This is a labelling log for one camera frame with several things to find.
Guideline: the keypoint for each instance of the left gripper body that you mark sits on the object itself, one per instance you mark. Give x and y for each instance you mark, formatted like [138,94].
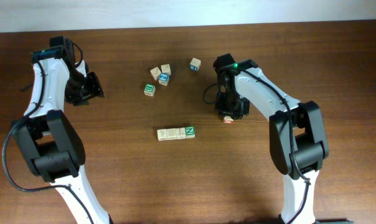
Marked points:
[85,88]

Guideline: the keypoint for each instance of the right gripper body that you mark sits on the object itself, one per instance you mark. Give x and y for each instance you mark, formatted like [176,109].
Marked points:
[233,104]

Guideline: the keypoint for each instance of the red-sided block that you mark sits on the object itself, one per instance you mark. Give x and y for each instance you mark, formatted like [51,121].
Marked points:
[171,133]
[228,120]

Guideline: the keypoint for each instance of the green N wooden block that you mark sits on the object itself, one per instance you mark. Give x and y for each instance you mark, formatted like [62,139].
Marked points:
[190,132]

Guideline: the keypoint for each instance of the plain wooden block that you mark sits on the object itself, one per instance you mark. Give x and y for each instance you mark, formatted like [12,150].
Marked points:
[162,134]
[180,133]

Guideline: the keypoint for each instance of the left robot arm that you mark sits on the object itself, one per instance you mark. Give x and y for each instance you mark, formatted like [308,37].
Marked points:
[45,137]

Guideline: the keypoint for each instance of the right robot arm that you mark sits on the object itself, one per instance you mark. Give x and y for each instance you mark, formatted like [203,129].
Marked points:
[298,142]

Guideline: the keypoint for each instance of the blue-sided block far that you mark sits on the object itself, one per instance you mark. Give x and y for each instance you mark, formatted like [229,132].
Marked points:
[195,64]

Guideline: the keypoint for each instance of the blue 2 wooden block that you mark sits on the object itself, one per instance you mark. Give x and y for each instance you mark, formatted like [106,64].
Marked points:
[164,79]

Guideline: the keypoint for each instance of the green B wooden block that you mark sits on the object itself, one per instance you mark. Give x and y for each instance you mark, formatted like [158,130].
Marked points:
[149,89]

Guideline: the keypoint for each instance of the plain block top left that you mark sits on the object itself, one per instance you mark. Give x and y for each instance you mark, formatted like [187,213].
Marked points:
[155,73]

